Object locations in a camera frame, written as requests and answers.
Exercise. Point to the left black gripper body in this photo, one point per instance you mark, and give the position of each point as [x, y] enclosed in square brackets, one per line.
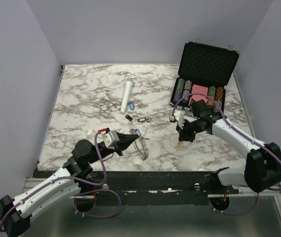
[108, 150]

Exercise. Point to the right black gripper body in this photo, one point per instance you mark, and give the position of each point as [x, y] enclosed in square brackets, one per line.
[193, 127]

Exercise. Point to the yellow key tag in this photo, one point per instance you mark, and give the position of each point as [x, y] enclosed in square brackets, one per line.
[178, 144]

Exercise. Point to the large metal keyring disc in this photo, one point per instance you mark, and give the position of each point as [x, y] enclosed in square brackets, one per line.
[140, 146]

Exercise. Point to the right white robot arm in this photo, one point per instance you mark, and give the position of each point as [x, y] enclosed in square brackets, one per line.
[262, 167]

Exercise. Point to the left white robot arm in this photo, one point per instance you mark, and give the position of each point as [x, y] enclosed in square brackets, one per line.
[16, 212]

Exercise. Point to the black key fob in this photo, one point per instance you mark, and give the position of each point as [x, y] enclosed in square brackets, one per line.
[129, 118]

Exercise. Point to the black key tag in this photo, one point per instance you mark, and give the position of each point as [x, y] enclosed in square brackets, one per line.
[142, 119]

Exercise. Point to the blue key tag far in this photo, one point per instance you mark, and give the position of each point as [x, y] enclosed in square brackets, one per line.
[131, 105]

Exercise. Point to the pink playing card deck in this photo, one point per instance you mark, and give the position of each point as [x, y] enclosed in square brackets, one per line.
[198, 90]

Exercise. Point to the black poker chip case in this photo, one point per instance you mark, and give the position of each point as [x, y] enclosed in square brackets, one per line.
[206, 66]

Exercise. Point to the white microphone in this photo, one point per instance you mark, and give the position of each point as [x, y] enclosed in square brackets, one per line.
[126, 93]

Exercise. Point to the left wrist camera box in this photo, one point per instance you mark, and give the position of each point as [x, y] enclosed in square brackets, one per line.
[110, 139]

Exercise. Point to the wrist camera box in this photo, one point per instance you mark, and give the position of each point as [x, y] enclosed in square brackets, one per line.
[110, 139]
[177, 117]

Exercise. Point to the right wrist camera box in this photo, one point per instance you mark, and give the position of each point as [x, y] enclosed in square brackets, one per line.
[177, 117]

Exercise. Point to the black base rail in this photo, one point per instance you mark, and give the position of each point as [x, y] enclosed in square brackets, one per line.
[152, 188]

